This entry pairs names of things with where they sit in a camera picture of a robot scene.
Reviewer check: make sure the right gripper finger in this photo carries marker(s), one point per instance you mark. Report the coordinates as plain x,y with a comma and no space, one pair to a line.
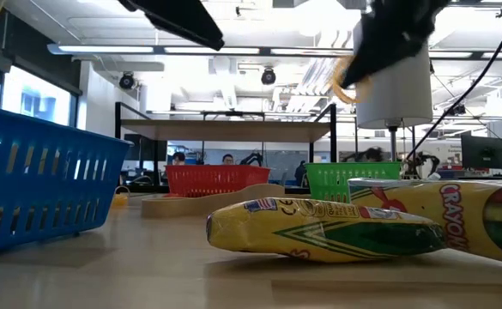
370,60

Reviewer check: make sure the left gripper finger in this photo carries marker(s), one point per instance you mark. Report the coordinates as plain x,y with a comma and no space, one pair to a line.
182,21

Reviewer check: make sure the yellow crayon pack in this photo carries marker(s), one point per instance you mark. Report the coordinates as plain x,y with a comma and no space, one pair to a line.
276,232
461,214

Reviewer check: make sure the tan rubber band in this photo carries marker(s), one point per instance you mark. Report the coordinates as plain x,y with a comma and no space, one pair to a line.
182,206

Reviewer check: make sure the black background robot arm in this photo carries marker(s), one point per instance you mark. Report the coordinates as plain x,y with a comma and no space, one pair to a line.
252,158
422,163

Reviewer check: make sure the white shade table lamp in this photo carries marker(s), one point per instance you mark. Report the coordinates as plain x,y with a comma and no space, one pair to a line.
400,94

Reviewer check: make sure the long ceiling light strip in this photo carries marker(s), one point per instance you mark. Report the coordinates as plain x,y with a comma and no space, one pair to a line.
104,49

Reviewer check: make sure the green plastic basket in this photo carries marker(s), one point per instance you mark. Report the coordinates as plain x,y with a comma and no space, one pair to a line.
332,180

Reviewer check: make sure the person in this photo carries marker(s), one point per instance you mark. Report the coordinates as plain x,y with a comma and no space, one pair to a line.
228,159
178,158

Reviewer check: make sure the black computer monitor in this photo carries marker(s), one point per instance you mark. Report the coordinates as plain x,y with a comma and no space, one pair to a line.
482,152

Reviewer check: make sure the red plastic basket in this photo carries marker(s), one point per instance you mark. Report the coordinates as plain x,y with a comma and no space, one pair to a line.
216,180

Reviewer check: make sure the blue plastic basket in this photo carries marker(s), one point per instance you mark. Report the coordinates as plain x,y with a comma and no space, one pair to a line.
40,206

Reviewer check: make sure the wooden shelf riser black frame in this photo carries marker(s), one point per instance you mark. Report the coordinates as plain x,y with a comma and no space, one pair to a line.
229,130

